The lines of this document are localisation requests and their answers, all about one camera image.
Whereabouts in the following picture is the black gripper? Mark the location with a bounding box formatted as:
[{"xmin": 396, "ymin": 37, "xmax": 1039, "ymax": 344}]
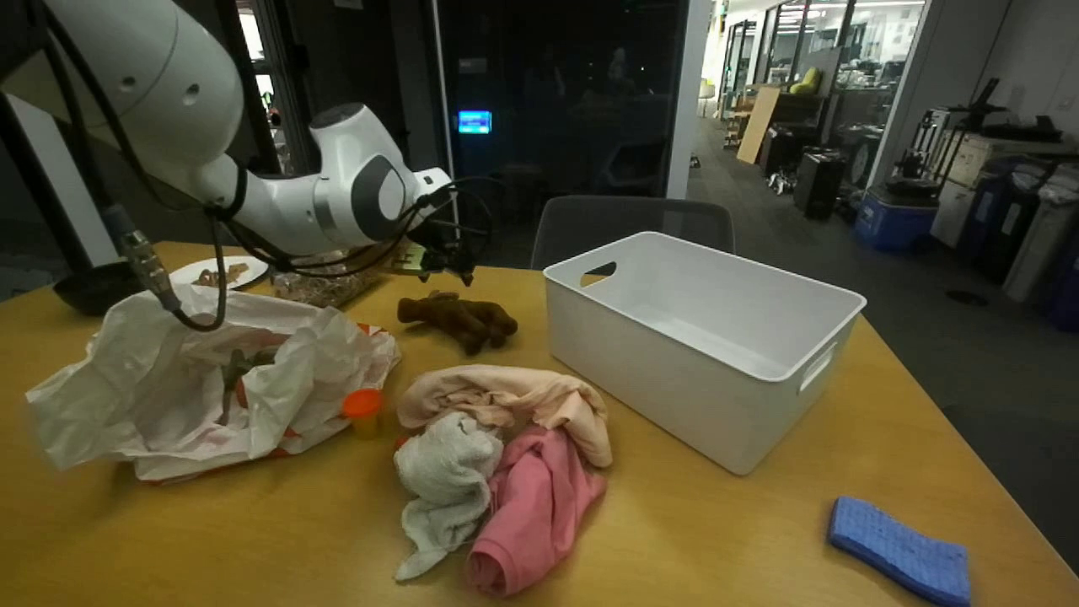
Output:
[{"xmin": 415, "ymin": 212, "xmax": 482, "ymax": 290}]

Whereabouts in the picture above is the brown plush animal toy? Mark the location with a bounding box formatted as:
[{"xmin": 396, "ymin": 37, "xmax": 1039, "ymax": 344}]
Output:
[{"xmin": 396, "ymin": 290, "xmax": 522, "ymax": 360}]

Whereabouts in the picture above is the clear bag of rubber bands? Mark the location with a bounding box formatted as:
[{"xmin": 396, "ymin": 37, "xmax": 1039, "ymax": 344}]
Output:
[{"xmin": 266, "ymin": 259, "xmax": 393, "ymax": 312}]

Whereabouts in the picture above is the white plastic carrier bag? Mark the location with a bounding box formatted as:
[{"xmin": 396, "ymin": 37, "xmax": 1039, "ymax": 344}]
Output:
[{"xmin": 24, "ymin": 282, "xmax": 404, "ymax": 484}]

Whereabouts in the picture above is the peach cloth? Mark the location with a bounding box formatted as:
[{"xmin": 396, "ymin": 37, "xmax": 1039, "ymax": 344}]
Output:
[{"xmin": 396, "ymin": 360, "xmax": 619, "ymax": 473}]

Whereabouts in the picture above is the blue lit screen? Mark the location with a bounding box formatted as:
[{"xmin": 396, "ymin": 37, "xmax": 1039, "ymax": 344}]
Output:
[{"xmin": 453, "ymin": 104, "xmax": 498, "ymax": 138}]

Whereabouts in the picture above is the orange plastic cap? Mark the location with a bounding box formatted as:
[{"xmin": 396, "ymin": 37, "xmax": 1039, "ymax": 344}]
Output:
[{"xmin": 340, "ymin": 383, "xmax": 388, "ymax": 435}]

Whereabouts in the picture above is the black office chair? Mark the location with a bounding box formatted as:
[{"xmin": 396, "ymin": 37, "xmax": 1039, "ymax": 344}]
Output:
[{"xmin": 528, "ymin": 193, "xmax": 736, "ymax": 273}]

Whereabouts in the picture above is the grey knitted towel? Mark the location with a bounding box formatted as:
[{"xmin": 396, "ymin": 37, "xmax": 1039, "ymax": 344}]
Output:
[{"xmin": 388, "ymin": 409, "xmax": 505, "ymax": 588}]

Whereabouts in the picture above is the white plate with food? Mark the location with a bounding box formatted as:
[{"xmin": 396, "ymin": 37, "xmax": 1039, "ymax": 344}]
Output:
[{"xmin": 165, "ymin": 251, "xmax": 272, "ymax": 294}]

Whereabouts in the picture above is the white plastic storage bin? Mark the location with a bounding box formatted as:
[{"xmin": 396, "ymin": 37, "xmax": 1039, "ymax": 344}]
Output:
[{"xmin": 541, "ymin": 224, "xmax": 869, "ymax": 479}]

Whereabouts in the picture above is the leaning wooden board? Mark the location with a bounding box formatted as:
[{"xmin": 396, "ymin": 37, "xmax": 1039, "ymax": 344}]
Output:
[{"xmin": 736, "ymin": 79, "xmax": 787, "ymax": 167}]

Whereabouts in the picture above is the black bowl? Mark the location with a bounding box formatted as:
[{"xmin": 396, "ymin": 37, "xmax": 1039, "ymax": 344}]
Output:
[{"xmin": 51, "ymin": 263, "xmax": 149, "ymax": 320}]

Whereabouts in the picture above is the black box on floor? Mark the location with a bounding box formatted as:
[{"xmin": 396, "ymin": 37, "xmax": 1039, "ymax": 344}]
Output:
[{"xmin": 793, "ymin": 147, "xmax": 850, "ymax": 221}]

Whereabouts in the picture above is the blue storage crate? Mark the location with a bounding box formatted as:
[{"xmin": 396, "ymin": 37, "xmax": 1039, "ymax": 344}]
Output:
[{"xmin": 855, "ymin": 187, "xmax": 937, "ymax": 257}]

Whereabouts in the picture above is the blue sponge cloth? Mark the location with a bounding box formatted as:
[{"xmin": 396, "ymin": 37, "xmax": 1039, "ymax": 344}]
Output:
[{"xmin": 828, "ymin": 496, "xmax": 977, "ymax": 607}]

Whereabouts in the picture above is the white cabinet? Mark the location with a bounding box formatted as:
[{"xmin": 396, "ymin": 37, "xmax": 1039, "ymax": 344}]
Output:
[{"xmin": 927, "ymin": 131, "xmax": 1079, "ymax": 248}]

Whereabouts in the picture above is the dark blue trash bin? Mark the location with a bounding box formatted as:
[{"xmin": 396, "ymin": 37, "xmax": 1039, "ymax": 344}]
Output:
[{"xmin": 959, "ymin": 166, "xmax": 1023, "ymax": 273}]

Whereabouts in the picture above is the grey trash bin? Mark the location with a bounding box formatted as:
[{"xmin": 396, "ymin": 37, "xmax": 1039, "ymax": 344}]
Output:
[{"xmin": 1001, "ymin": 163, "xmax": 1079, "ymax": 310}]

